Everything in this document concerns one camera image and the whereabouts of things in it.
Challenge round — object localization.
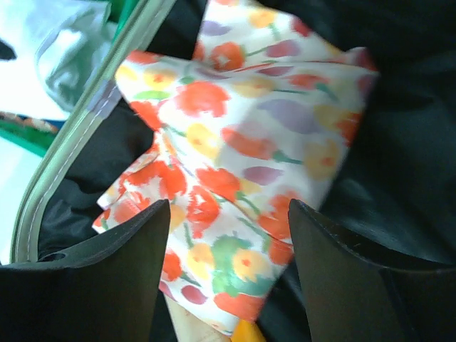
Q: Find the floral tulip print cloth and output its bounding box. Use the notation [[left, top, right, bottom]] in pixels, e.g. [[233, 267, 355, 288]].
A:
[[93, 1, 378, 336]]

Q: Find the orange yellow tube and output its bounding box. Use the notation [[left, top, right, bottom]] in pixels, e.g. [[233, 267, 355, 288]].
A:
[[231, 320, 266, 342]]

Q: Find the green plastic tray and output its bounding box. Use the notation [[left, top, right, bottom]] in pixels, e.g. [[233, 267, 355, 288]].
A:
[[0, 0, 140, 157]]

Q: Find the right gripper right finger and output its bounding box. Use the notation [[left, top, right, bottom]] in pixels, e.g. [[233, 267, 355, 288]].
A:
[[289, 199, 455, 341]]

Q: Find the orange rabbit print cloth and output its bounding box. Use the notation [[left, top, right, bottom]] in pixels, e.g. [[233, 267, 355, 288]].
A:
[[1, 111, 59, 134]]

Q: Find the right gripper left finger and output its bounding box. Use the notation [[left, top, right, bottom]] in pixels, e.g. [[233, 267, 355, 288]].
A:
[[1, 200, 170, 341]]

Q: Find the olive green hard-shell suitcase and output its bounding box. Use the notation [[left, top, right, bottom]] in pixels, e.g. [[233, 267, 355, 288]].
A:
[[11, 1, 455, 341]]

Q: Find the white cloth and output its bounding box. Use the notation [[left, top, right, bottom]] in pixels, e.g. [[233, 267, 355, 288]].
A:
[[0, 0, 118, 120]]

